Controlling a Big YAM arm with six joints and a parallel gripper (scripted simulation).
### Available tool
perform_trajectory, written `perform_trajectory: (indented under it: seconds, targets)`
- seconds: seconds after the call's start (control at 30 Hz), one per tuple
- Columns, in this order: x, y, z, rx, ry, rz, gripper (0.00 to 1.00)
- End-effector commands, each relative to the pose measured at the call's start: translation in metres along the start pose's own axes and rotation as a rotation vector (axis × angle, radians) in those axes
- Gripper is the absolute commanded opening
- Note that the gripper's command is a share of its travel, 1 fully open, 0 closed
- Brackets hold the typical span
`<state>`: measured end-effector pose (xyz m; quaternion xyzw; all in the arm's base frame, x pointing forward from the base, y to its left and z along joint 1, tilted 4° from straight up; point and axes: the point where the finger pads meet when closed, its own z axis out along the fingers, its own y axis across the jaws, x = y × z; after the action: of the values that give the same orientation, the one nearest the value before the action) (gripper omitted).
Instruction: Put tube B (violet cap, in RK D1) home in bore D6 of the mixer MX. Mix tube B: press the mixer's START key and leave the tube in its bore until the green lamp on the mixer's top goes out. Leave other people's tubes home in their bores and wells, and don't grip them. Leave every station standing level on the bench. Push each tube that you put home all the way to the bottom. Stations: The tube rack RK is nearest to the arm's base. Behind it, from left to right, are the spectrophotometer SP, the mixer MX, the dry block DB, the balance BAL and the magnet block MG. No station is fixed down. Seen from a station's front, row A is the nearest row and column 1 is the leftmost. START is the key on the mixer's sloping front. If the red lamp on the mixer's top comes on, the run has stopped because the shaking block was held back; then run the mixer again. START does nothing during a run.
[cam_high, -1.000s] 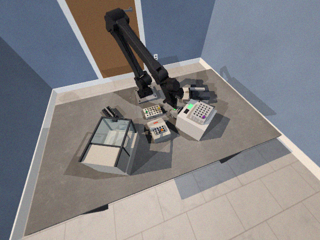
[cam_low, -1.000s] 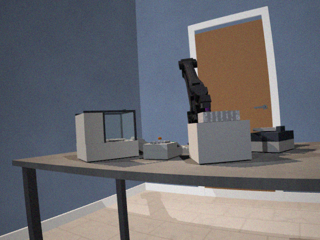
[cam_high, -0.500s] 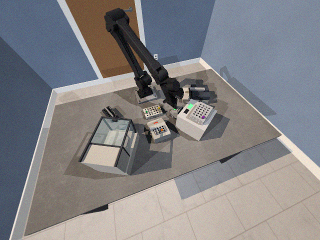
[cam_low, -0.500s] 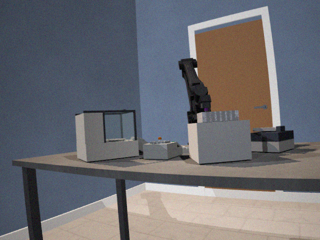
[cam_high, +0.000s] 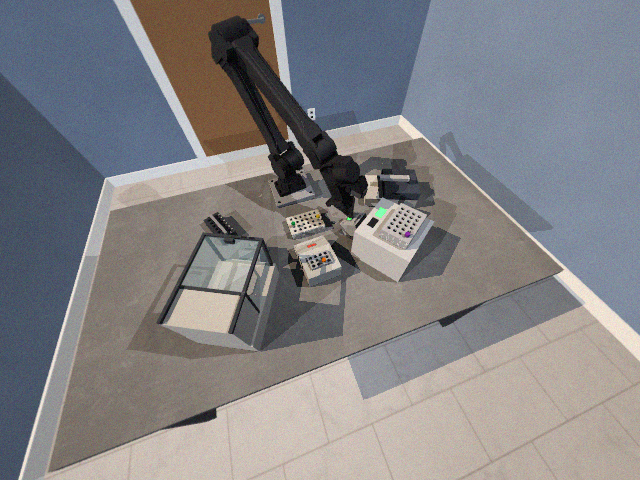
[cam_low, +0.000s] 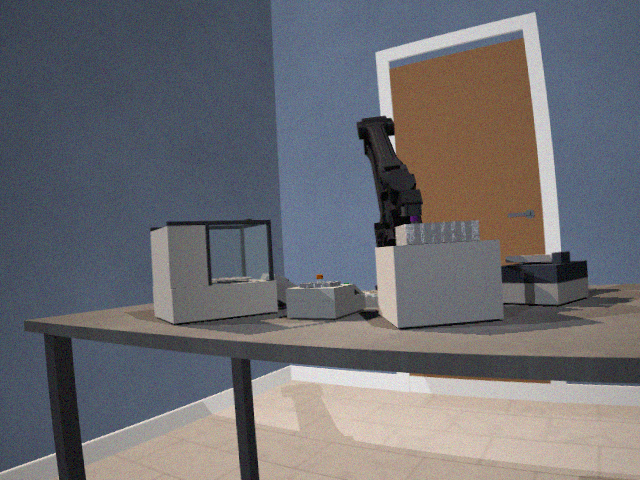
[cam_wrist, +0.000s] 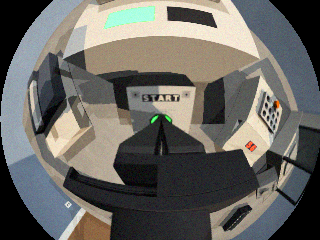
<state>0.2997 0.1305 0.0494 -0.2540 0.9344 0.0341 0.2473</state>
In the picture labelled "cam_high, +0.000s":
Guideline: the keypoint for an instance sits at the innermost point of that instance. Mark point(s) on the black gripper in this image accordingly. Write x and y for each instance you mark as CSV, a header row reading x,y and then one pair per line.
x,y
346,206

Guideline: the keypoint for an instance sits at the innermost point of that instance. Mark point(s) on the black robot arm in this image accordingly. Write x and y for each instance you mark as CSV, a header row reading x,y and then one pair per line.
x,y
247,69

